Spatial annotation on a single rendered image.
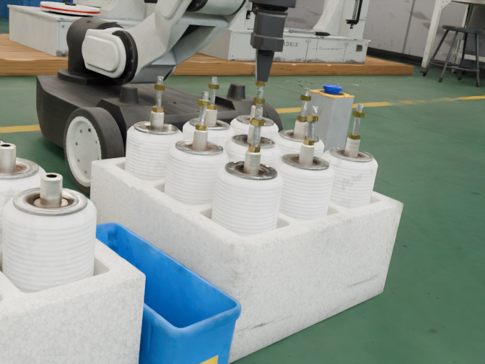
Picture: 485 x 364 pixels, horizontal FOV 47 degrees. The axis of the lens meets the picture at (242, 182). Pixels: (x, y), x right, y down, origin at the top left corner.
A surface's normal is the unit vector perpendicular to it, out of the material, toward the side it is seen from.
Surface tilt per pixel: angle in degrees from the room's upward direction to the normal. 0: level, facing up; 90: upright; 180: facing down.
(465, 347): 0
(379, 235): 90
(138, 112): 45
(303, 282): 90
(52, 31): 90
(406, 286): 0
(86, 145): 90
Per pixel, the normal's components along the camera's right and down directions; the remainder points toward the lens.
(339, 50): 0.69, 0.32
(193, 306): -0.70, 0.10
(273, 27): 0.05, 0.33
